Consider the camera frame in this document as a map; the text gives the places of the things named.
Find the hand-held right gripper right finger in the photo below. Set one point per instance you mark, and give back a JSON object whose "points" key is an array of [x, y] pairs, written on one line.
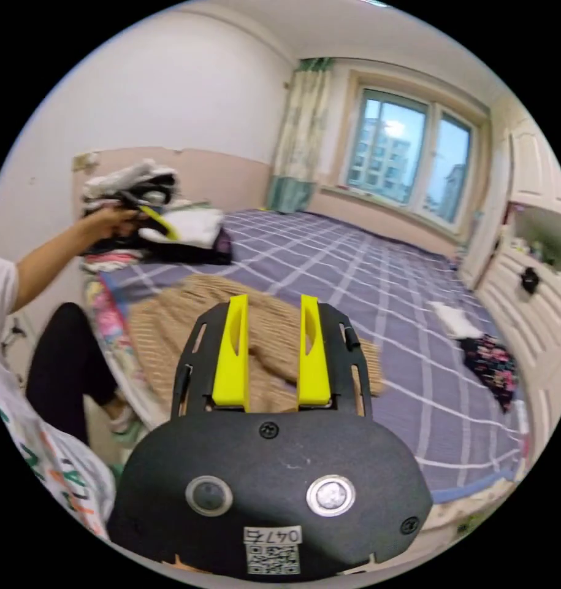
{"points": [[313, 363]]}

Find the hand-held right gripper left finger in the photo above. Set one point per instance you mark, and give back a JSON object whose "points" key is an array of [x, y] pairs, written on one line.
{"points": [[230, 354]]}

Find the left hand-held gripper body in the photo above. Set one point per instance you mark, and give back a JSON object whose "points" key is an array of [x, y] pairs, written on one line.
{"points": [[134, 202]]}

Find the person's left forearm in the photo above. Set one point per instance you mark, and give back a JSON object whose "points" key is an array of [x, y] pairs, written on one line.
{"points": [[45, 263]]}

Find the brown plaid pants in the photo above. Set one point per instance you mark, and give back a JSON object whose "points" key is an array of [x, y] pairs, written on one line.
{"points": [[271, 322]]}

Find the person's left hand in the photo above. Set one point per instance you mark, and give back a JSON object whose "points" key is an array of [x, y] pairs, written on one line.
{"points": [[106, 222]]}

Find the pile of clothes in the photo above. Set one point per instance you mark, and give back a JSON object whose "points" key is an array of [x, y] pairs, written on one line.
{"points": [[195, 226]]}

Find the bed with purple checked sheet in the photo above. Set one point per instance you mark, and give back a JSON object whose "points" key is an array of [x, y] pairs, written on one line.
{"points": [[354, 276]]}

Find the white folded cloth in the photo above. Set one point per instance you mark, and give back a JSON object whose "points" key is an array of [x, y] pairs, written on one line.
{"points": [[457, 318]]}

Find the pale patterned curtain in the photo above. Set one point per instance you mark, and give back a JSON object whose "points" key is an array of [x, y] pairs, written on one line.
{"points": [[301, 138]]}

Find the person's body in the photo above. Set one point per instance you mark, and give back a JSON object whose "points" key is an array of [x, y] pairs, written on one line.
{"points": [[59, 368]]}

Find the dark floral garment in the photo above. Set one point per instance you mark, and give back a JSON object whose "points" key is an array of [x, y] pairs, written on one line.
{"points": [[489, 366]]}

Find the window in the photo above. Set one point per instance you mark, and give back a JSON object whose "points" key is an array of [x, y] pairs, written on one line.
{"points": [[406, 156]]}

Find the white cupboard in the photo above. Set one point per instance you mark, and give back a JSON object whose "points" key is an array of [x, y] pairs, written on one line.
{"points": [[533, 294]]}

